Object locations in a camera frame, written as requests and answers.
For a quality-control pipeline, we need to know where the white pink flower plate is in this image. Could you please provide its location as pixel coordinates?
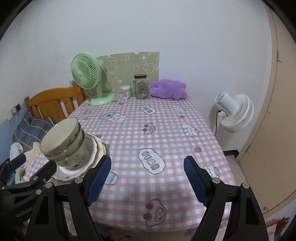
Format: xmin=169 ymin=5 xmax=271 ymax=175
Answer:
xmin=54 ymin=134 xmax=98 ymax=181

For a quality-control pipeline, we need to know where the grey ceramic bowl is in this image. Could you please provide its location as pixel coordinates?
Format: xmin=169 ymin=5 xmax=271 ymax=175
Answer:
xmin=55 ymin=137 xmax=86 ymax=167
xmin=44 ymin=128 xmax=85 ymax=161
xmin=40 ymin=117 xmax=81 ymax=157

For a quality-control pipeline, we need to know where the round yellow flower plate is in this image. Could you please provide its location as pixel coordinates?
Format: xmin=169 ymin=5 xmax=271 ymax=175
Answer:
xmin=52 ymin=134 xmax=106 ymax=182

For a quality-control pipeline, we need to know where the scalloped yellow flower plate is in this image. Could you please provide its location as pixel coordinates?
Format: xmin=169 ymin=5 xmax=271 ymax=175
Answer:
xmin=52 ymin=147 xmax=106 ymax=183

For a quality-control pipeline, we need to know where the pile of clothes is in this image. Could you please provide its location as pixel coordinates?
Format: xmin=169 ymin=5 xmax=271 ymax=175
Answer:
xmin=7 ymin=142 xmax=40 ymax=185

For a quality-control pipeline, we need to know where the blue plaid pillow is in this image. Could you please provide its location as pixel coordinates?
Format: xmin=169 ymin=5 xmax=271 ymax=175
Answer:
xmin=13 ymin=111 xmax=54 ymax=152

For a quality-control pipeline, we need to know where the beige wooden door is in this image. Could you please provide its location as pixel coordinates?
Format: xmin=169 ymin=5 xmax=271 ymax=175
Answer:
xmin=237 ymin=8 xmax=295 ymax=217

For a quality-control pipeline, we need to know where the wooden bed headboard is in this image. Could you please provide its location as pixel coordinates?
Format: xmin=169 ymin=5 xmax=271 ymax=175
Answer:
xmin=24 ymin=83 xmax=86 ymax=123

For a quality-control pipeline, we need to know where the pink checkered tablecloth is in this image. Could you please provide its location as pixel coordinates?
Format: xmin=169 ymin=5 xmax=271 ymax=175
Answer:
xmin=72 ymin=97 xmax=235 ymax=232

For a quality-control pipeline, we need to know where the white standing fan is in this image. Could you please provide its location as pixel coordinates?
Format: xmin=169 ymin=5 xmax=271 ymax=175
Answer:
xmin=214 ymin=91 xmax=254 ymax=135

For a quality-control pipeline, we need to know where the green desk fan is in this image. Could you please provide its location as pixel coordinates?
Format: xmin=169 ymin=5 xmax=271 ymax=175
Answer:
xmin=71 ymin=53 xmax=115 ymax=106

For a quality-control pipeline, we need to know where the cotton swab container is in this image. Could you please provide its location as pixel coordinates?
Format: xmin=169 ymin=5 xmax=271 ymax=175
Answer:
xmin=121 ymin=85 xmax=132 ymax=99

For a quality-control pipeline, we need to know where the glass mug jar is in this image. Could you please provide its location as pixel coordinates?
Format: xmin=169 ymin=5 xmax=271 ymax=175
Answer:
xmin=130 ymin=74 xmax=150 ymax=99

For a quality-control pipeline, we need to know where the purple plush cushion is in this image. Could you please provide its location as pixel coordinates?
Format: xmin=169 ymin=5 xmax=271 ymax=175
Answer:
xmin=150 ymin=79 xmax=188 ymax=100

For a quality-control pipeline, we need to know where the wall power socket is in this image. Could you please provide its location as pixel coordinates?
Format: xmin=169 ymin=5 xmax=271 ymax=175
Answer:
xmin=11 ymin=104 xmax=21 ymax=116

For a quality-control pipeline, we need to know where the green cartoon wall mat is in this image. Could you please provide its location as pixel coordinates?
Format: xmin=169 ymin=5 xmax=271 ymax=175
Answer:
xmin=97 ymin=52 xmax=159 ymax=95

